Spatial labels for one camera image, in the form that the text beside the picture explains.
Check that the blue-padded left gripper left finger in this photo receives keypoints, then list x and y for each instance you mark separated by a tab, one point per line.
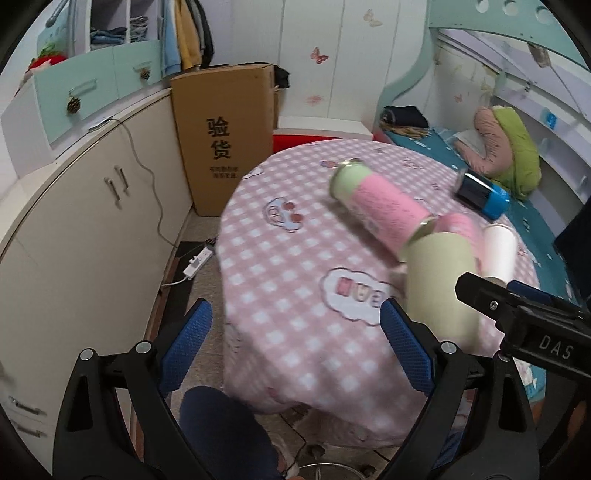
114	421

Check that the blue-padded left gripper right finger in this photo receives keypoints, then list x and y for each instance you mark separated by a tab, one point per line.
477	422

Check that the pale green cup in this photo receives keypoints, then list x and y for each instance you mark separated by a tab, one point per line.
434	264

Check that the white paper cup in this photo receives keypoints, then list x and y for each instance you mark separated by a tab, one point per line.
499	254

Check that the dark blue cup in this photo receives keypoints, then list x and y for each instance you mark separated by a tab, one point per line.
481	194

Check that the tall pink green cup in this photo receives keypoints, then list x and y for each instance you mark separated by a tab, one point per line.
392	216

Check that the person's blue trouser leg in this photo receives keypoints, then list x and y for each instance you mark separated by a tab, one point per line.
226	436

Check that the green pink plush pillow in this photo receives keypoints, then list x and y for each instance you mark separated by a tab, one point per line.
510	157

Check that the white low cupboard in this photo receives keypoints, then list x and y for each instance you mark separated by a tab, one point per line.
85	243

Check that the white power strip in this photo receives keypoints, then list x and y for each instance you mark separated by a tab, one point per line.
197	262

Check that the white pillow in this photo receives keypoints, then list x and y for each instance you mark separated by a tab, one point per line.
472	139

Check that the small blue box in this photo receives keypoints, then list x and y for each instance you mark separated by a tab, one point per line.
548	118

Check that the pink checkered tablecloth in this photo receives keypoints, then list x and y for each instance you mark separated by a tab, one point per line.
303	282

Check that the folded dark clothes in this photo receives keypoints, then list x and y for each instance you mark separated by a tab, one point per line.
406	121

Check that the red storage box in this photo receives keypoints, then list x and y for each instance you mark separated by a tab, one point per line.
283	142

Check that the teal drawer cabinet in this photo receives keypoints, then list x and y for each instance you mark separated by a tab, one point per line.
60	97

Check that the white butterfly wardrobe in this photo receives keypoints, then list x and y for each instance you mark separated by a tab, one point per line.
341	55

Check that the large cardboard box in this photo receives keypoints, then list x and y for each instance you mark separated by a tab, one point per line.
224	121

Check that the black bag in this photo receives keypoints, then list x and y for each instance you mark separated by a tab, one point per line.
281	77

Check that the light blue hanging shirt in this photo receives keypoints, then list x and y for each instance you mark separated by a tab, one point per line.
170	57

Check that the red strawberry plush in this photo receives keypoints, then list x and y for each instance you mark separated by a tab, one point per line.
49	55

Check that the yellow hanging jacket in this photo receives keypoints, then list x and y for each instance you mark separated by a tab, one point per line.
188	41

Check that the folded jeans stack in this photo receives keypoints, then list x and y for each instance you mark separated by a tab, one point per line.
137	32

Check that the dark hanging coats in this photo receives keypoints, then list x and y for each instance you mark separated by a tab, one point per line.
204	32

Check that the grey metal handrail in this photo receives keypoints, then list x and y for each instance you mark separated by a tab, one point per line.
60	15

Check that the teal bunk bed frame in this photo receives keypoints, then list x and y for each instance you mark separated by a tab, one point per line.
536	41

